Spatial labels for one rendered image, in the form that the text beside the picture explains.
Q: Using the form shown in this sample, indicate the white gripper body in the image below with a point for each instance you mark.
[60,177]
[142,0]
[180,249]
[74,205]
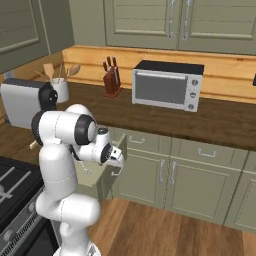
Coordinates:
[117,158]

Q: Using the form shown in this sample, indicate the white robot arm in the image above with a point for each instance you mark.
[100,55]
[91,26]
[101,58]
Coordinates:
[55,166]

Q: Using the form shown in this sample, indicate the open green drawer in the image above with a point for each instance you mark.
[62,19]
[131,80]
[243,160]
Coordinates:
[111,186]

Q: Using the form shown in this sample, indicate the small green drawer front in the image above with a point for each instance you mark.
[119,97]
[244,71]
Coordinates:
[151,141]

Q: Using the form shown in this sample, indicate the wide green drawer front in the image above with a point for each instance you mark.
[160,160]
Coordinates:
[226,155]

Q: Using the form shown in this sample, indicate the narrow green base cupboard door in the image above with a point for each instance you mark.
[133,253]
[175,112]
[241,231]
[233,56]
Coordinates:
[140,176]

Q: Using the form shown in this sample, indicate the brown knife block with knives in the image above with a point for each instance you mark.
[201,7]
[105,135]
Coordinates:
[111,81]

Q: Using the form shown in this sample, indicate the silver toaster oven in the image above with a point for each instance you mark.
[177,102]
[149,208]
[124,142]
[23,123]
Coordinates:
[160,88]

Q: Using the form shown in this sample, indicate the tan wooden stick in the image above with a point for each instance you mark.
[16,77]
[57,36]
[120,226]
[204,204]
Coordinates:
[33,144]

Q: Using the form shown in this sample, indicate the white utensil pot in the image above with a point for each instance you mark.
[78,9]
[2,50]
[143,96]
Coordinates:
[61,90]

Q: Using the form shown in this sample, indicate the wide green base cupboard door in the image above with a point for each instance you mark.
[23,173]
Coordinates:
[203,193]

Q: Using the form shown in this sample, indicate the wooden spoon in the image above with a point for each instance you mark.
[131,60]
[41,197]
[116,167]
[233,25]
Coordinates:
[74,69]

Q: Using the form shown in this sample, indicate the black stove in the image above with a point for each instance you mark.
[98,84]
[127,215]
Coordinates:
[15,200]

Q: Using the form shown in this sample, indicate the wooden spatula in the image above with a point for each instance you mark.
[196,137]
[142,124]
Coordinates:
[49,70]

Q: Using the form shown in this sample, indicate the white toaster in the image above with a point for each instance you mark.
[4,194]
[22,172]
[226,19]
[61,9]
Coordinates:
[20,103]

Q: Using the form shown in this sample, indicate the green base cupboard run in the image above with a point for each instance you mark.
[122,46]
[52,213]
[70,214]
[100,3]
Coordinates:
[245,200]

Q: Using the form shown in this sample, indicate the black object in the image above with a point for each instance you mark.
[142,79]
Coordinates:
[254,80]

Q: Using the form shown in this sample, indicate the white wall socket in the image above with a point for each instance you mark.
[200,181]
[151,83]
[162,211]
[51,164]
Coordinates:
[8,74]

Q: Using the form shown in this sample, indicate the green wall cupboard door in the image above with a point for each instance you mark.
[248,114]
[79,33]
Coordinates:
[140,20]
[220,23]

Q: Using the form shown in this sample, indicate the green side wall cupboard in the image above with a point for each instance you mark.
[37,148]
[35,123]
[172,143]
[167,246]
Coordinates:
[20,30]

